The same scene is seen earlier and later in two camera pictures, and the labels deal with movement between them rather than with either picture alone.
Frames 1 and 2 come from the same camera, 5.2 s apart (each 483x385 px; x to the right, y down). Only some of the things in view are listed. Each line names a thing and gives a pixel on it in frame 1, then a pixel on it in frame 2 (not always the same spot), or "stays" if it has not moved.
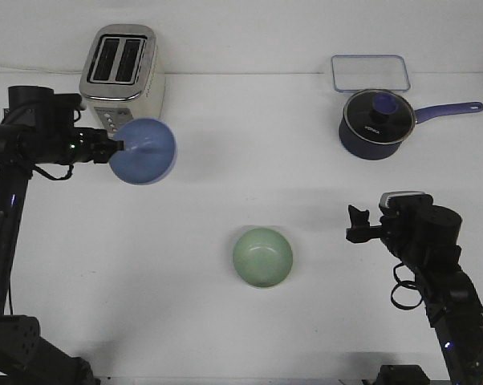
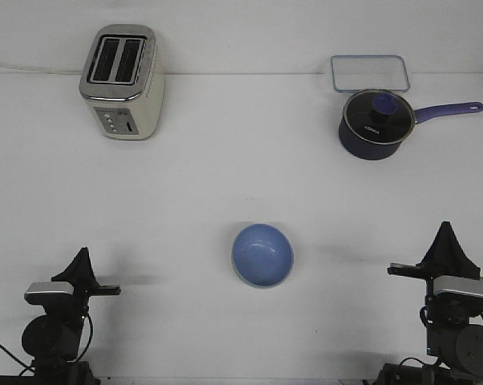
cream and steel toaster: x=123 y=77 stays
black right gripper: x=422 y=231 -> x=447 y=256
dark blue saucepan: x=365 y=150 stays
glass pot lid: x=379 y=116 stays
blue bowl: x=149 y=151 -> x=262 y=255
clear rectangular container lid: x=357 y=72 stays
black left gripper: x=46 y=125 -> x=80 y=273
